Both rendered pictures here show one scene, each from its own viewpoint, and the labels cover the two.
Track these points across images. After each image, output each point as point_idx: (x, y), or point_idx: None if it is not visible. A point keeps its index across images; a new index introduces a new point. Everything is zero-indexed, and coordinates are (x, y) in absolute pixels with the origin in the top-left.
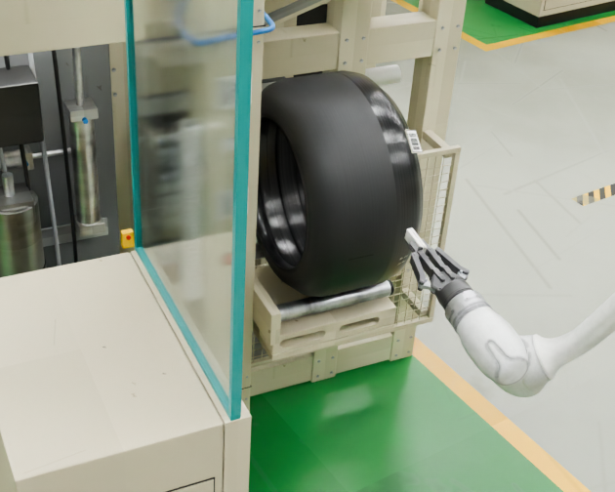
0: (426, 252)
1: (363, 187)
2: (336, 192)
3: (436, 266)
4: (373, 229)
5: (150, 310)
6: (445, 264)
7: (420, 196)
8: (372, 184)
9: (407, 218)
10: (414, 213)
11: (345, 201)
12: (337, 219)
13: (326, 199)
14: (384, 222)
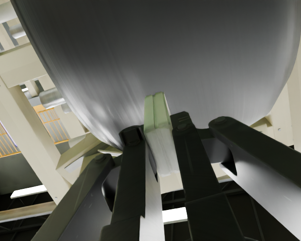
0: (152, 157)
1: (225, 106)
2: (279, 83)
3: (155, 217)
4: (193, 36)
5: None
6: (89, 222)
7: (80, 107)
8: (206, 115)
9: (107, 78)
10: (90, 88)
11: (267, 78)
12: (285, 39)
13: (290, 61)
14: (168, 59)
